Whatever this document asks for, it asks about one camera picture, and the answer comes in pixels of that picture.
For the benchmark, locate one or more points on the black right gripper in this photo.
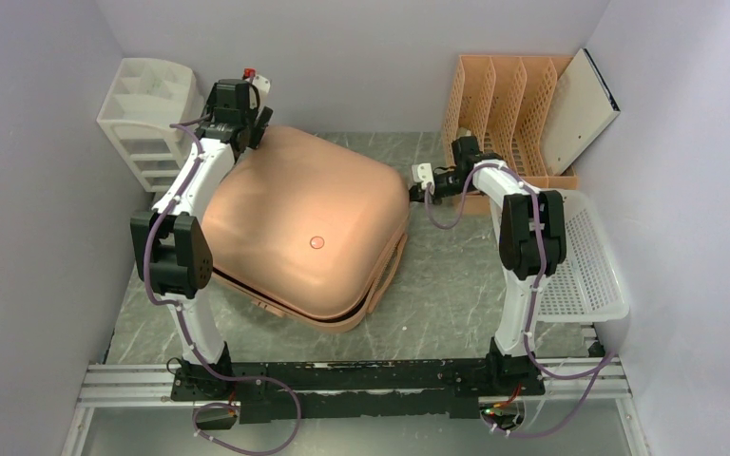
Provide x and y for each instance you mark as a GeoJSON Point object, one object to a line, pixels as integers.
{"type": "Point", "coordinates": [415, 195]}

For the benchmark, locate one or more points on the orange plastic file rack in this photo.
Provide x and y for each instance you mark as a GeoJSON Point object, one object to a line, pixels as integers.
{"type": "Point", "coordinates": [503, 101]}

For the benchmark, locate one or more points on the pink hard-shell suitcase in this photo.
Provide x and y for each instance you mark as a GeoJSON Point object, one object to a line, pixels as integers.
{"type": "Point", "coordinates": [309, 229]}

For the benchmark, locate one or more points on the white plastic mesh basket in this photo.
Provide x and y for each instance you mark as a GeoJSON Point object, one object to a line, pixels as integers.
{"type": "Point", "coordinates": [586, 287]}

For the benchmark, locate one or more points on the white plastic drawer organizer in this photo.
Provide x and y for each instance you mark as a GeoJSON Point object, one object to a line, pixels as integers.
{"type": "Point", "coordinates": [147, 96]}

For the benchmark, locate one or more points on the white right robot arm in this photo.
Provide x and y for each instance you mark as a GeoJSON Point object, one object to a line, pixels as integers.
{"type": "Point", "coordinates": [528, 222]}

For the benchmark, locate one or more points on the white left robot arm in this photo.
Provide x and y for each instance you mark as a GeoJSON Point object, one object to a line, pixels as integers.
{"type": "Point", "coordinates": [173, 258]}

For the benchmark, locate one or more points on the white flat board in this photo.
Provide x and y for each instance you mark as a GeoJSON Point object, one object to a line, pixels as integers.
{"type": "Point", "coordinates": [581, 108]}

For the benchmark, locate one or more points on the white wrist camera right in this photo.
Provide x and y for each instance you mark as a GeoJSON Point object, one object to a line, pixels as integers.
{"type": "Point", "coordinates": [423, 177]}

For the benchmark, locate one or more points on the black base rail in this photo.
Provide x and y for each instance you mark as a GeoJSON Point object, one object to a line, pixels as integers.
{"type": "Point", "coordinates": [457, 387]}

